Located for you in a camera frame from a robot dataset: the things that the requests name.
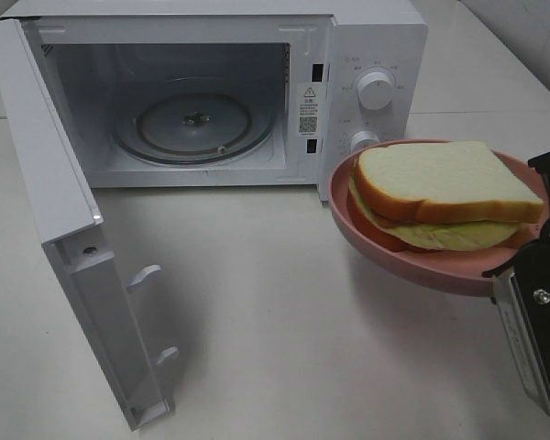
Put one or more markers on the white microwave oven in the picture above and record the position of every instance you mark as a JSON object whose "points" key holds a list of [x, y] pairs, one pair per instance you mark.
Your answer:
{"points": [[102, 47]]}

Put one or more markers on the white warning label sticker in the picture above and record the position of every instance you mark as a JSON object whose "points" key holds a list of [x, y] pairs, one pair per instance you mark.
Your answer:
{"points": [[309, 105]]}

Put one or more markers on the white timer knob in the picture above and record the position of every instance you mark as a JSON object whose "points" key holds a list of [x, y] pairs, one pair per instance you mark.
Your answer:
{"points": [[363, 139]]}

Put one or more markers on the white bread sandwich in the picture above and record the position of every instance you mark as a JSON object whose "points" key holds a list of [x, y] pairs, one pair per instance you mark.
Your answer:
{"points": [[449, 196]]}

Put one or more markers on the pink round plate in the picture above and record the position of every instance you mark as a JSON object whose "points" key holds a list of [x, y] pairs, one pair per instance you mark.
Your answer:
{"points": [[446, 271]]}

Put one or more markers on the upper white power knob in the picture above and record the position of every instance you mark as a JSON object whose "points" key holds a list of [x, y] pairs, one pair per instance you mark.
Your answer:
{"points": [[375, 89]]}

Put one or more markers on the white microwave door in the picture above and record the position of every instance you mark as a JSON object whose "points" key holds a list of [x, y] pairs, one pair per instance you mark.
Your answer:
{"points": [[126, 321]]}

